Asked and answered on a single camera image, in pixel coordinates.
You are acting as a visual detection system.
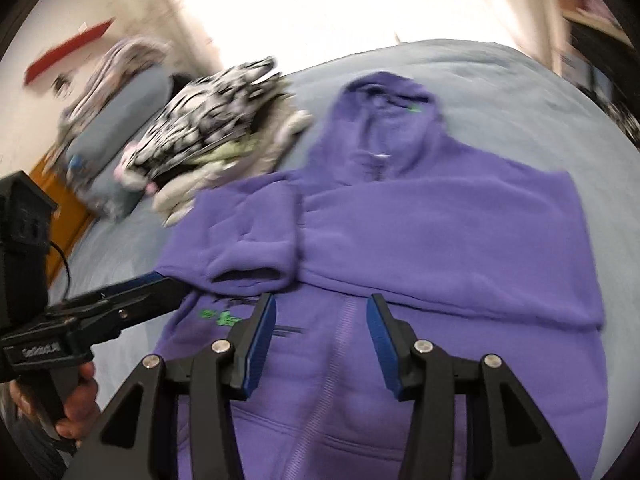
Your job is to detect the wooden bed frame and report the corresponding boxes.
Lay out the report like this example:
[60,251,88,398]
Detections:
[27,154,97,257]

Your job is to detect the dark furniture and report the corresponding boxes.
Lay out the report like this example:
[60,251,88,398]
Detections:
[559,7,640,137]

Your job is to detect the grey-blue bed blanket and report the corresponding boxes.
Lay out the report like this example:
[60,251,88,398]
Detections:
[0,37,640,480]

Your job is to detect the grey pillow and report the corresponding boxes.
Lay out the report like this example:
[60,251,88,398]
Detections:
[64,67,175,222]

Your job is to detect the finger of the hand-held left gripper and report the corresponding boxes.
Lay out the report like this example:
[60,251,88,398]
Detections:
[65,270,195,335]

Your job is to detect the red wall strip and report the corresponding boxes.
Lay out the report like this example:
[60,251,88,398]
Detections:
[25,17,117,83]

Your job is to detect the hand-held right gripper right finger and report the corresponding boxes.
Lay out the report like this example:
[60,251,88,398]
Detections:
[366,292,581,480]

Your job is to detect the purple hoodie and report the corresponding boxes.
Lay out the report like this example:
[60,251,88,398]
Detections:
[150,71,608,480]

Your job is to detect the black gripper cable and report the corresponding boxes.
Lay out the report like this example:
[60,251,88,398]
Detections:
[47,239,72,307]

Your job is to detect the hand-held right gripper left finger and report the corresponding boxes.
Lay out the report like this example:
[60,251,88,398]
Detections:
[62,292,278,480]

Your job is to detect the pile of pale clothes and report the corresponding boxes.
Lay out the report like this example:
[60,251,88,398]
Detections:
[150,110,315,229]

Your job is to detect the person's left hand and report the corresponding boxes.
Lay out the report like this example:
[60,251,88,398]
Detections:
[11,361,102,444]

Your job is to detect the black and white patterned garment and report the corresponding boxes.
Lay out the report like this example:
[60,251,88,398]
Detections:
[117,56,285,181]

